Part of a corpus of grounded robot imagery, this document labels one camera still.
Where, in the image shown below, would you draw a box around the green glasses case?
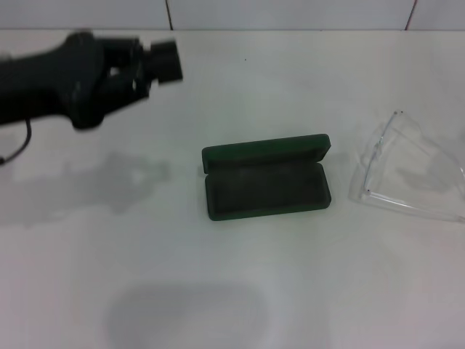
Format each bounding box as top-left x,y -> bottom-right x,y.
201,133 -> 333,222

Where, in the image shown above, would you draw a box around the left gripper cable with connectors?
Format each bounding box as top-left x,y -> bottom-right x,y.
0,119 -> 34,165

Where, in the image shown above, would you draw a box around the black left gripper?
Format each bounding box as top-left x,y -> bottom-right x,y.
0,31 -> 185,130

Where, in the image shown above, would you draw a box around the clear plastic glasses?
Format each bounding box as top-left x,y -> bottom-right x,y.
347,109 -> 465,224

